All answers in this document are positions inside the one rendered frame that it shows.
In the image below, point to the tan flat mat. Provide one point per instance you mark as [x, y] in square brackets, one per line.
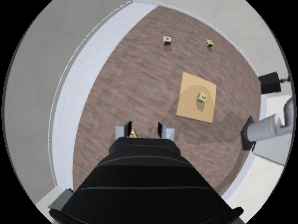
[188, 106]

